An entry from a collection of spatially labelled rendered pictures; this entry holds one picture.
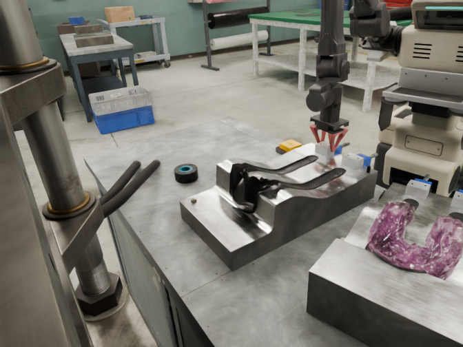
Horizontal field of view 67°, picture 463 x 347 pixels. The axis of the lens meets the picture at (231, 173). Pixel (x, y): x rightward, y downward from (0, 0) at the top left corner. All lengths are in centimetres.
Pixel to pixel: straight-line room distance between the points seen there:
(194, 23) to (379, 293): 721
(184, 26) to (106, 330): 704
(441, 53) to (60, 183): 111
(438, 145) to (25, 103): 121
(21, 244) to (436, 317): 60
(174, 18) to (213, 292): 693
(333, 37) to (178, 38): 660
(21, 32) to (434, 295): 75
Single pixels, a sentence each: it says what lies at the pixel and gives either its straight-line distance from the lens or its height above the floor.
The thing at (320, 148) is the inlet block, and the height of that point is 91.
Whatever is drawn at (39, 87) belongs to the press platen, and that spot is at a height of 127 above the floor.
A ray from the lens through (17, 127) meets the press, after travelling 472.
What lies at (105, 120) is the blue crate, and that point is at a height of 15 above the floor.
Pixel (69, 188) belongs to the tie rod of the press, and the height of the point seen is 108.
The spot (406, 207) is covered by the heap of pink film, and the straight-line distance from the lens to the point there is 90.
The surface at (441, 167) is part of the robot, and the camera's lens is 137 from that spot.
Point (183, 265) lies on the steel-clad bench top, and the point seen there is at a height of 80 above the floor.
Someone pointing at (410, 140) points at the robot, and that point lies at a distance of 140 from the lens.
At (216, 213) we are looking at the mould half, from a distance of 92.
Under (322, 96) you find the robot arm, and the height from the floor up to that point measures 110.
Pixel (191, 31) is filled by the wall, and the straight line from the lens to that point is 762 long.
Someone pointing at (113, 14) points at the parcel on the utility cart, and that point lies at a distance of 663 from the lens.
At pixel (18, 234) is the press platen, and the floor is 129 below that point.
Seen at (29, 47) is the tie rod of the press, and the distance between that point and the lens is 61.
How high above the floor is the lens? 139
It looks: 29 degrees down
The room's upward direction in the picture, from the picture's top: 4 degrees counter-clockwise
